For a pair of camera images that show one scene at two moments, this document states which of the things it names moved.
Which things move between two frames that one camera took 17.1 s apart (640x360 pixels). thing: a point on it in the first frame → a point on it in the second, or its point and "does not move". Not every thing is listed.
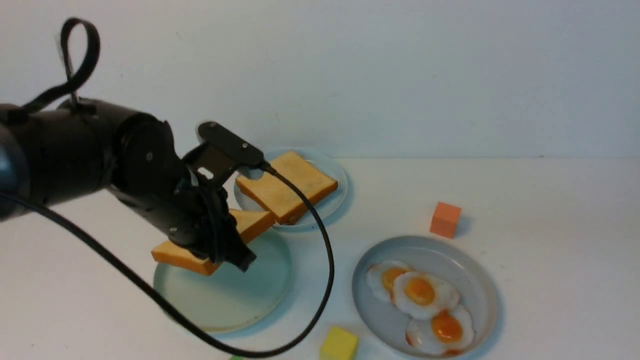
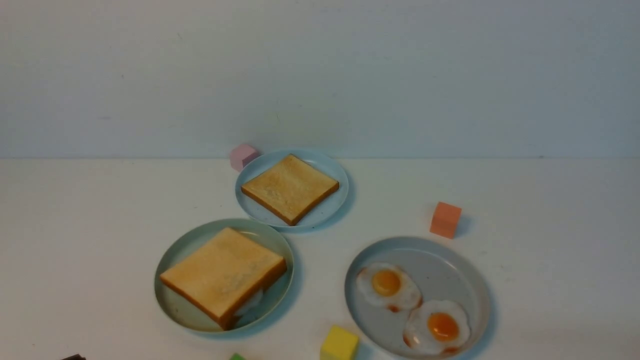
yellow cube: (339, 345) does not move
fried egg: (421, 296) → (250, 303)
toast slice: (279, 198) → (224, 275)
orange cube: (445, 219) does not move
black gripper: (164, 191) → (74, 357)
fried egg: (449, 332) does not move
